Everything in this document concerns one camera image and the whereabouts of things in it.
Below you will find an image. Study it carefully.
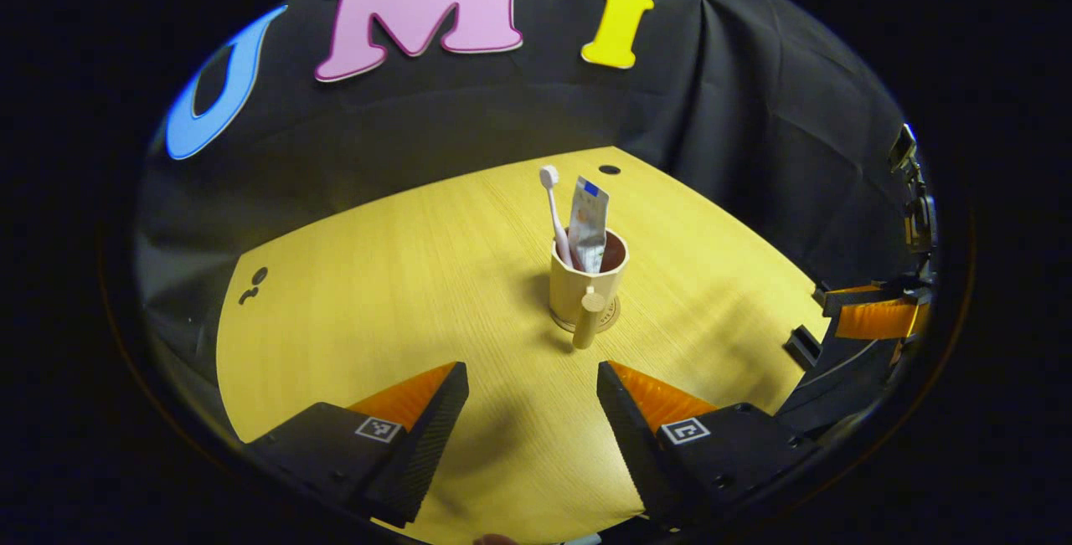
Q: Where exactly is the white toothpaste tube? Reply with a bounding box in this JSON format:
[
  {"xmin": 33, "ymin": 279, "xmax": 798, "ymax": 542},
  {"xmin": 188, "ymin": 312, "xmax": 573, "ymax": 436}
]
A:
[{"xmin": 567, "ymin": 177, "xmax": 611, "ymax": 274}]

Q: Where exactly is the white toothbrush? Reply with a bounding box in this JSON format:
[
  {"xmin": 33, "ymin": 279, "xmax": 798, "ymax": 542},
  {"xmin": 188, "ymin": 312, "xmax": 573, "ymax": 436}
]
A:
[{"xmin": 539, "ymin": 165, "xmax": 575, "ymax": 270}]

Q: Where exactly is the wooden desktop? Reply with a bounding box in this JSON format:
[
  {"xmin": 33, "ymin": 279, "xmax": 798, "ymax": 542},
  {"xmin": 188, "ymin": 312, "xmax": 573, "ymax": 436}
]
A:
[{"xmin": 216, "ymin": 146, "xmax": 832, "ymax": 545}]

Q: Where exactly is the beige cup with peg handle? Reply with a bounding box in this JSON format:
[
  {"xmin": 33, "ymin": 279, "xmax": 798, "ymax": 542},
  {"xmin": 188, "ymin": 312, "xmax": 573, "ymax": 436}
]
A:
[{"xmin": 549, "ymin": 227, "xmax": 631, "ymax": 351}]

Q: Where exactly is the black backdrop cloth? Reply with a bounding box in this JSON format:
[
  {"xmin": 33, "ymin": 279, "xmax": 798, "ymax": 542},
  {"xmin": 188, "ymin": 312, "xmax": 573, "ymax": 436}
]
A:
[{"xmin": 134, "ymin": 0, "xmax": 930, "ymax": 445}]

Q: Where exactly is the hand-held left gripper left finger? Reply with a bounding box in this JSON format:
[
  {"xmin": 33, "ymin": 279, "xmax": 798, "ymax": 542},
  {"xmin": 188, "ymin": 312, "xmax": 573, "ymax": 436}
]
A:
[{"xmin": 247, "ymin": 361, "xmax": 470, "ymax": 529}]

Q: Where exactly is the round brown coaster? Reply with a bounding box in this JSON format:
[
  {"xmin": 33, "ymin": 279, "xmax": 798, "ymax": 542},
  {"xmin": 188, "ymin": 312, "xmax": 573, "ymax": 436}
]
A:
[{"xmin": 553, "ymin": 294, "xmax": 623, "ymax": 335}]

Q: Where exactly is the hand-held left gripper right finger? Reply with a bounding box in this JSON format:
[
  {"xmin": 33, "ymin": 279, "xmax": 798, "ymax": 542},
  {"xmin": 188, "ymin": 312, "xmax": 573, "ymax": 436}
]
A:
[{"xmin": 596, "ymin": 361, "xmax": 822, "ymax": 529}]

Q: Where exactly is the black desk edge bracket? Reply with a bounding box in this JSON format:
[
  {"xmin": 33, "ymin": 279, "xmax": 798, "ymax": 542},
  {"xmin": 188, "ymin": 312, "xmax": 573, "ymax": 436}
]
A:
[{"xmin": 785, "ymin": 324, "xmax": 824, "ymax": 371}]

